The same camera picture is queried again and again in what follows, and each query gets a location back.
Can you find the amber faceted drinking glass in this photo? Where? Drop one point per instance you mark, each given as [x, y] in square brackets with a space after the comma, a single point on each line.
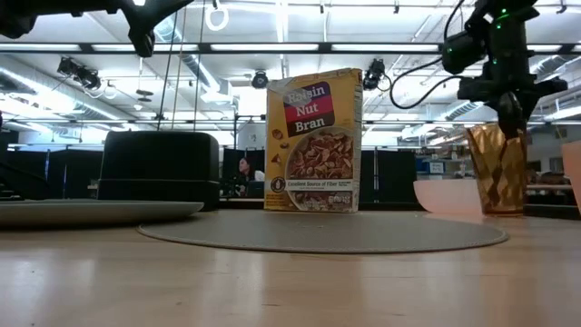
[497, 181]

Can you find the grey dinner plate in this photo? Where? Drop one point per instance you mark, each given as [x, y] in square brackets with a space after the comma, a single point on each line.
[91, 211]

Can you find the pale pink bowl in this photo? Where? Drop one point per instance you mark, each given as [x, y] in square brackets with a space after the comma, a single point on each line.
[445, 195]

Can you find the silver ventilation duct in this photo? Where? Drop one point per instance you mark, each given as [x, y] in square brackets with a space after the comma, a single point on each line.
[213, 86]

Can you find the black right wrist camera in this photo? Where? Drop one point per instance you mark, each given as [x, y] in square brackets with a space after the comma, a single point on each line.
[463, 52]

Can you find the blue storage bin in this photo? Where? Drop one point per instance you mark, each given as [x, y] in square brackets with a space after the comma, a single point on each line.
[422, 165]

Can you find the black overhead frame beam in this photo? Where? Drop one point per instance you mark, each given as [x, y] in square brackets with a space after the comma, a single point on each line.
[204, 47]

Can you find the yellow raisin nut bran box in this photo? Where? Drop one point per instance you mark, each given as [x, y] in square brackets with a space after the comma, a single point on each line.
[313, 150]

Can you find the grey round placemat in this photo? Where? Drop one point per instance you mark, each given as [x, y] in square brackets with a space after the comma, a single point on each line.
[318, 231]

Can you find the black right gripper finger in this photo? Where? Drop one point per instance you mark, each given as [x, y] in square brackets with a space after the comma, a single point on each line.
[512, 118]

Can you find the peach plastic cup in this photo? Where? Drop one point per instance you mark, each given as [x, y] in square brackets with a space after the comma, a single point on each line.
[574, 172]

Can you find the black ceiling spotlight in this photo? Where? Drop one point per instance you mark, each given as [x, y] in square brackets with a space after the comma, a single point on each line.
[374, 72]
[89, 79]
[260, 80]
[68, 66]

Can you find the person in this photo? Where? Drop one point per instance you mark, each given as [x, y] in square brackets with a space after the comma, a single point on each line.
[247, 170]

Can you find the black toaster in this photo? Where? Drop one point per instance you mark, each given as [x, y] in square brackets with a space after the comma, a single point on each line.
[159, 168]

